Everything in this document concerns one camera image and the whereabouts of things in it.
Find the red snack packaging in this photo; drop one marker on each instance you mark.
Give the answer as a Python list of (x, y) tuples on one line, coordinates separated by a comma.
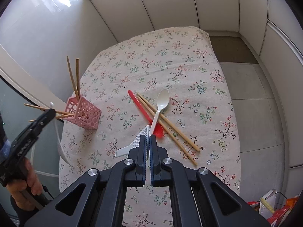
[(275, 207)]

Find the pink plastic utensil basket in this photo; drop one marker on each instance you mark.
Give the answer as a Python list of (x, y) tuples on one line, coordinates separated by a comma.
[(84, 113)]

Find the person's left hand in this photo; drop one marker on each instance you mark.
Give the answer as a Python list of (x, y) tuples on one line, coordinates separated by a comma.
[(16, 187)]

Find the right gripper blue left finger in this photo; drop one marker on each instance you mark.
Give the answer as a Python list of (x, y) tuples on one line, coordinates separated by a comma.
[(140, 171)]

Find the wooden chopstick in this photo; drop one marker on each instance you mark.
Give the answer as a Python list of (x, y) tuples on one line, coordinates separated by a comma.
[(78, 77), (71, 78), (57, 117), (44, 109), (184, 151), (170, 124)]

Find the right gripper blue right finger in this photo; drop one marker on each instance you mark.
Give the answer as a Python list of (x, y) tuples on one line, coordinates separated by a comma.
[(158, 174)]

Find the white plastic spoon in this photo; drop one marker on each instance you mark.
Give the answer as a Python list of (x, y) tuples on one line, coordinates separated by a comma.
[(162, 102)]

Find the red plastic spoon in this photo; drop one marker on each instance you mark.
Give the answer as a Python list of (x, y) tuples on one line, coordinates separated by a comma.
[(158, 132)]

